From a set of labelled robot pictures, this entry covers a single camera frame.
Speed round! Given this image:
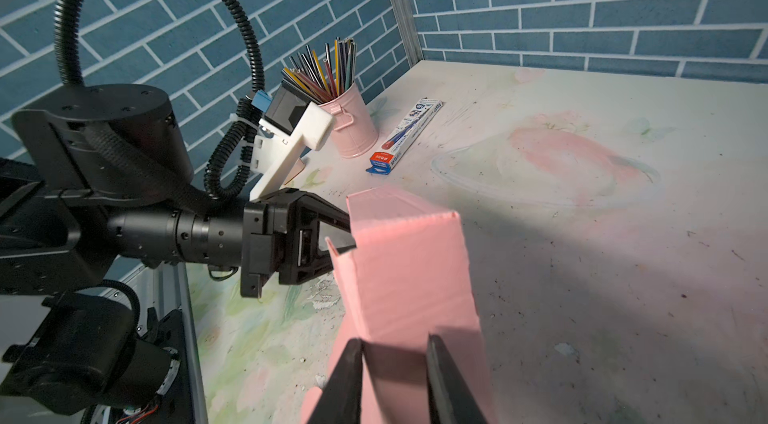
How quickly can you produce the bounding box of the bundle of coloured pencils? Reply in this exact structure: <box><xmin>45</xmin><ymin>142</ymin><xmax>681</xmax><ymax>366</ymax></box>
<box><xmin>281</xmin><ymin>39</ymin><xmax>358</xmax><ymax>105</ymax></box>

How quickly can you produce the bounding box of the black corrugated cable conduit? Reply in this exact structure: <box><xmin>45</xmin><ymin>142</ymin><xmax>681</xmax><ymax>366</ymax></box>
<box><xmin>53</xmin><ymin>0</ymin><xmax>266</xmax><ymax>203</ymax></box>

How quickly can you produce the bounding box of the pink cardboard box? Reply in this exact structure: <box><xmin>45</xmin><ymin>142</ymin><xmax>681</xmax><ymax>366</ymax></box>
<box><xmin>328</xmin><ymin>187</ymin><xmax>498</xmax><ymax>423</ymax></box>

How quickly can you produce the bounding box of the white blue pencil box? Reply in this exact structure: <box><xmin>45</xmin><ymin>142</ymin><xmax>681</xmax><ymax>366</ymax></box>
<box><xmin>367</xmin><ymin>99</ymin><xmax>444</xmax><ymax>175</ymax></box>

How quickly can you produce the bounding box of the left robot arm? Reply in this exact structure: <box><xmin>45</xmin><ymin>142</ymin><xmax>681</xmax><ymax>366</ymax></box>
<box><xmin>1</xmin><ymin>84</ymin><xmax>350</xmax><ymax>423</ymax></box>

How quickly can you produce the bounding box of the pink metal pencil bucket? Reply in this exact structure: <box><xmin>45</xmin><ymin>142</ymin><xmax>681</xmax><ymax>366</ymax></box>
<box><xmin>320</xmin><ymin>84</ymin><xmax>378</xmax><ymax>159</ymax></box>

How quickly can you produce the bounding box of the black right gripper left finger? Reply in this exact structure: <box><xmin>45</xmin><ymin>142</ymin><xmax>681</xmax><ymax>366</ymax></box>
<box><xmin>308</xmin><ymin>338</ymin><xmax>364</xmax><ymax>424</ymax></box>

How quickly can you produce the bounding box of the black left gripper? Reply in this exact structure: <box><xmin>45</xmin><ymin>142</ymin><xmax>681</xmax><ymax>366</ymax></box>
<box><xmin>240</xmin><ymin>188</ymin><xmax>350</xmax><ymax>298</ymax></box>

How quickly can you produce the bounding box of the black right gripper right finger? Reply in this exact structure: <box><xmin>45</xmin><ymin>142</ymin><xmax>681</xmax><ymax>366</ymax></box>
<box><xmin>426</xmin><ymin>334</ymin><xmax>487</xmax><ymax>424</ymax></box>

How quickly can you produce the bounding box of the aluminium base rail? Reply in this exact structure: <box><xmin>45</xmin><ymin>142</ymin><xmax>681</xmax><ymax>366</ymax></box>
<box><xmin>80</xmin><ymin>261</ymin><xmax>209</xmax><ymax>423</ymax></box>

